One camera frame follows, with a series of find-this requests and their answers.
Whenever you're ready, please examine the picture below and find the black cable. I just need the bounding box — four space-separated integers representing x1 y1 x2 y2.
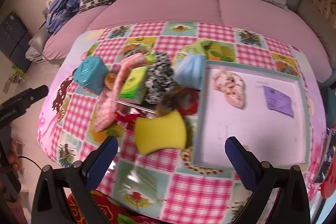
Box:
16 156 44 170

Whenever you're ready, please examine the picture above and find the pink floral scrunchie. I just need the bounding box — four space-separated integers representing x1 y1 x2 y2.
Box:
212 69 247 109

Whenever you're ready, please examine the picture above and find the teal and white cardboard tray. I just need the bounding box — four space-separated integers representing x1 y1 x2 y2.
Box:
193 60 311 168

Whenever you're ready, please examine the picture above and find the teal plastic box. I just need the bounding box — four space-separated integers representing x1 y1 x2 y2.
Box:
73 56 110 95

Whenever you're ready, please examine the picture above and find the pink checkered printed tablecloth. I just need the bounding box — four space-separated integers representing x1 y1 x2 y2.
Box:
37 21 328 222

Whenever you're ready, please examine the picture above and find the dark cabinet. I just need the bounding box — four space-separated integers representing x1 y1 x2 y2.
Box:
0 11 33 73

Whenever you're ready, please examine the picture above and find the pink covered grey sofa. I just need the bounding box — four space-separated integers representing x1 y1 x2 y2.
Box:
28 0 336 83

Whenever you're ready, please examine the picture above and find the clear plastic box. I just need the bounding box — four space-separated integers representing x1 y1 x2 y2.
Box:
105 73 161 116

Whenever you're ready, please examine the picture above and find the purple card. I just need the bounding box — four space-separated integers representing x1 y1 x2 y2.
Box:
263 85 294 117

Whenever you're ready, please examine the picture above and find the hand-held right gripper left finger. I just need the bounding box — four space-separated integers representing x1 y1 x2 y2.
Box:
31 136 119 224

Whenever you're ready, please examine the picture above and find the person's left hand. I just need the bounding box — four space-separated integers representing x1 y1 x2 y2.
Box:
7 136 21 171

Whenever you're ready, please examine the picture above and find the blue clothing pile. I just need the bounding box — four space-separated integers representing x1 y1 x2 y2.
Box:
45 0 80 36

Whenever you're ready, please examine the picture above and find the pink white striped fluffy towel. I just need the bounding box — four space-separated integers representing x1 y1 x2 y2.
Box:
94 53 147 132

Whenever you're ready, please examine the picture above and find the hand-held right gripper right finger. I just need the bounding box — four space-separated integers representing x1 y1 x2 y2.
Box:
225 136 312 224

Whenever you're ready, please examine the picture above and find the red object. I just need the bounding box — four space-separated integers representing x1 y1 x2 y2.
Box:
320 126 336 199

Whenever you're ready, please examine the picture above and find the yellow sponge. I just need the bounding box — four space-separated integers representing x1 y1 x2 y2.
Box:
135 111 187 156

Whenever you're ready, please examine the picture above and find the small green plant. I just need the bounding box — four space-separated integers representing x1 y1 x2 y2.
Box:
12 64 25 83

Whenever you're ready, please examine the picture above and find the red patterned mat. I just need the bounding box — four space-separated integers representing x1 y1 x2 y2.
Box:
67 189 168 224

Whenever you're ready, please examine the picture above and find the red fuzzy hair tie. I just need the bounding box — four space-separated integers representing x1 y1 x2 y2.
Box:
115 112 143 125

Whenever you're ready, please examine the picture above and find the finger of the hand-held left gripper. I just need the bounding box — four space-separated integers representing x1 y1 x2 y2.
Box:
8 84 50 109

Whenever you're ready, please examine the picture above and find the black white spotted scrunchie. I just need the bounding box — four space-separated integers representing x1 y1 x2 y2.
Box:
144 51 175 104

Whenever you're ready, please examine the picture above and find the green cloth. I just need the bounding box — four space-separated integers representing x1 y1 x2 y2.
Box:
177 39 213 62

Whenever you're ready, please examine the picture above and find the blue face mask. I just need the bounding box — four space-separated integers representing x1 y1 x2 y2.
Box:
174 53 206 90

